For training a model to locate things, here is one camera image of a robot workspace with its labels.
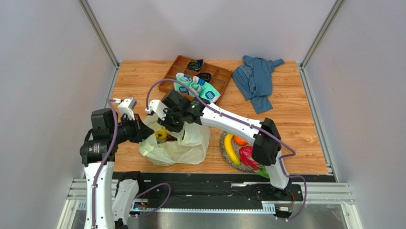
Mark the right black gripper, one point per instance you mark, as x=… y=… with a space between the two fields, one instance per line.
x=172 y=119

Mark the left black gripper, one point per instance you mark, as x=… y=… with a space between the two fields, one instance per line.
x=145 y=131

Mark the translucent yellow plastic bag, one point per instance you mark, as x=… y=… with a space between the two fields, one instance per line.
x=190 y=148

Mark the single yellow banana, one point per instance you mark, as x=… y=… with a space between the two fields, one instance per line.
x=229 y=149

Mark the orange fake tangerine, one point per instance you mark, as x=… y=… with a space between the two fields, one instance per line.
x=239 y=141

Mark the pink dragon fruit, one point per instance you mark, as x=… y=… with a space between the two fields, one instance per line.
x=245 y=154

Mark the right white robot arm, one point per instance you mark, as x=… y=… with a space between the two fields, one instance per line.
x=262 y=135

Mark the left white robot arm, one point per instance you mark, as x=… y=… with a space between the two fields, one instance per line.
x=110 y=194

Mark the yellow fake pepper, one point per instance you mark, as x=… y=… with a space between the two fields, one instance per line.
x=161 y=134

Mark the dark purple grape bunch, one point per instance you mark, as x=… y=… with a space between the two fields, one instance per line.
x=171 y=138

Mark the teal sock left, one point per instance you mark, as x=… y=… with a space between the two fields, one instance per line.
x=183 y=83

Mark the teal sock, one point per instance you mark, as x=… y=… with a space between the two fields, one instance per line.
x=183 y=83
x=204 y=90

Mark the teal sock right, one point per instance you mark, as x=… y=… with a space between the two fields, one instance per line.
x=204 y=90

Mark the black rolled sock middle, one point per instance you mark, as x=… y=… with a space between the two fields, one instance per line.
x=205 y=76

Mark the dark rolled sock back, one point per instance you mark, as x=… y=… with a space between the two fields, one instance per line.
x=195 y=65

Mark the brown compartment tray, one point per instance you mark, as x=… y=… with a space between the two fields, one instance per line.
x=220 y=76

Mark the speckled round plate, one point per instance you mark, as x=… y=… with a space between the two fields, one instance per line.
x=236 y=147

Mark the blue cloth shirt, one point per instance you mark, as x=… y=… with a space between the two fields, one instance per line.
x=253 y=78

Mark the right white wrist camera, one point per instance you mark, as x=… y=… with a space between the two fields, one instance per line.
x=156 y=107

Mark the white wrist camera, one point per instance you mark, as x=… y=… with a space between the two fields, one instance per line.
x=126 y=107
x=156 y=107

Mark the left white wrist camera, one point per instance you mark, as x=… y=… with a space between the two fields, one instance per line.
x=126 y=107

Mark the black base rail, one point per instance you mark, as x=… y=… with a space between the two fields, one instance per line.
x=208 y=191

